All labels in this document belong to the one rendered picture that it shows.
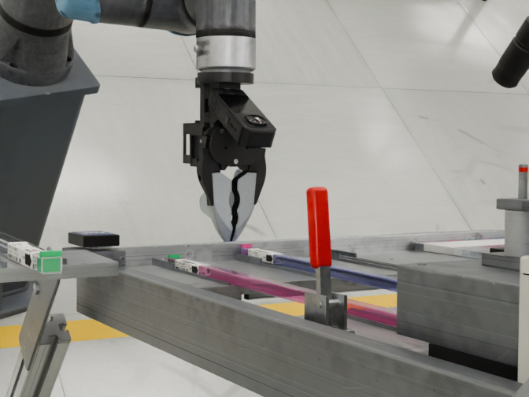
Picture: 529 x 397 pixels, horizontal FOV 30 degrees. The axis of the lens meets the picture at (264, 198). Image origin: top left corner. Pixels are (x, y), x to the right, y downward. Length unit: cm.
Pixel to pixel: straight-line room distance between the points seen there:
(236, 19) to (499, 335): 71
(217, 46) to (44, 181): 64
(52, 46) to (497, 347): 111
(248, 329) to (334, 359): 12
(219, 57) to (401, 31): 214
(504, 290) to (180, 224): 171
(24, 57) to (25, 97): 6
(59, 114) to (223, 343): 92
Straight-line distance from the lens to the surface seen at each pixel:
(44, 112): 164
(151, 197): 229
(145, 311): 95
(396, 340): 72
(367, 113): 286
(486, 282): 60
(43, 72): 159
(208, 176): 121
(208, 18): 123
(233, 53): 122
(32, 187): 177
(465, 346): 62
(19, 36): 157
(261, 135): 115
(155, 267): 113
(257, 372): 76
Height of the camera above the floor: 155
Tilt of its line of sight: 40 degrees down
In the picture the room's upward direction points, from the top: 27 degrees clockwise
